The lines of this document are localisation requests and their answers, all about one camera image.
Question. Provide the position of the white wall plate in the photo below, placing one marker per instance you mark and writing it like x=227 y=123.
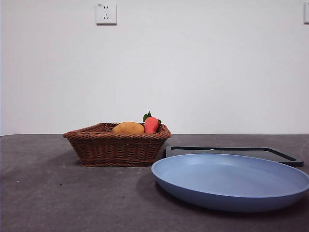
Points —
x=306 y=13

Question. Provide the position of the brown wicker basket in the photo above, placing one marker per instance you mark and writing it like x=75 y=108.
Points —
x=113 y=152

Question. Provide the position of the orange carrot with green leaves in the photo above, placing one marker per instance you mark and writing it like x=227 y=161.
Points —
x=151 y=124

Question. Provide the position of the black flat tray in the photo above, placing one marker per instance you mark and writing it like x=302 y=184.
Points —
x=277 y=154

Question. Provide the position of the blue round plate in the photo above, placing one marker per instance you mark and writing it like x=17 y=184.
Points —
x=224 y=178

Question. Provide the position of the yellow-orange potato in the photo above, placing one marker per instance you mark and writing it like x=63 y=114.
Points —
x=129 y=127

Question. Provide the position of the white wall socket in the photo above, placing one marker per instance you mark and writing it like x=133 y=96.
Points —
x=106 y=14

